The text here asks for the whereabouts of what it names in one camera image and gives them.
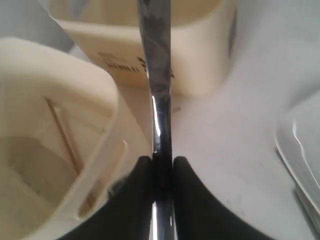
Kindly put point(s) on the cream bin with square mark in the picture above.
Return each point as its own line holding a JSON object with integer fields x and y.
{"x": 107, "y": 31}

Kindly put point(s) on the cream bin with triangle mark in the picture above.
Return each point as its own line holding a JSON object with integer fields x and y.
{"x": 68, "y": 140}

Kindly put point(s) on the white rectangular plate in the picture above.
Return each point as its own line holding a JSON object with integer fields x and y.
{"x": 297, "y": 139}

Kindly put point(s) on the steel table knife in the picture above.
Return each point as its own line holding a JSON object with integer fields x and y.
{"x": 155, "y": 31}

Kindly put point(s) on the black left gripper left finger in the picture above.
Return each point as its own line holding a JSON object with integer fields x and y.
{"x": 127, "y": 216}

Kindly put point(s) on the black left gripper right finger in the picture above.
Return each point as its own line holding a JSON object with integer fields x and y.
{"x": 199, "y": 215}

